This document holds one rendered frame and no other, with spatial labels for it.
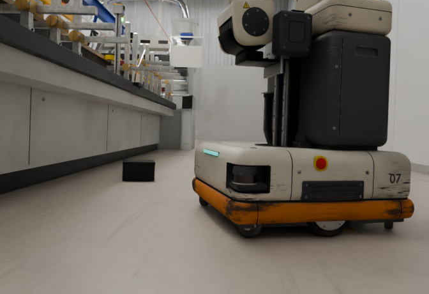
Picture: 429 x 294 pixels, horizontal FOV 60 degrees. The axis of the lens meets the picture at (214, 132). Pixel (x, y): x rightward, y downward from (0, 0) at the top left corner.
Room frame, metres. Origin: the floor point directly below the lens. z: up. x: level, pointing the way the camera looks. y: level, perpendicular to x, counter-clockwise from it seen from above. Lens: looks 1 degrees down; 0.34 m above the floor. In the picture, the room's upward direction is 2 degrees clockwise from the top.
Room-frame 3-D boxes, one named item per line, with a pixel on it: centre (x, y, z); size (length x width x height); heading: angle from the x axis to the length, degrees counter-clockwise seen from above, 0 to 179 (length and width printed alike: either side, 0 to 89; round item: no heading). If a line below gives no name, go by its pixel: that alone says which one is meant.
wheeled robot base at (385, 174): (1.50, -0.31, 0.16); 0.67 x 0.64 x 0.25; 106
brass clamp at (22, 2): (1.52, 0.77, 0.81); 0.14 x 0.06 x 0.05; 178
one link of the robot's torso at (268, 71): (1.40, -0.16, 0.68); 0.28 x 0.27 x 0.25; 16
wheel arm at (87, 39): (2.04, 0.70, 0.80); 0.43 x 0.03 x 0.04; 88
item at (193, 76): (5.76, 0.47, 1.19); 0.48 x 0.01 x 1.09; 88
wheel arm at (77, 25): (1.79, 0.71, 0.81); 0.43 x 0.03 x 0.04; 88
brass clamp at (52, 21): (1.77, 0.76, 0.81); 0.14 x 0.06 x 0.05; 178
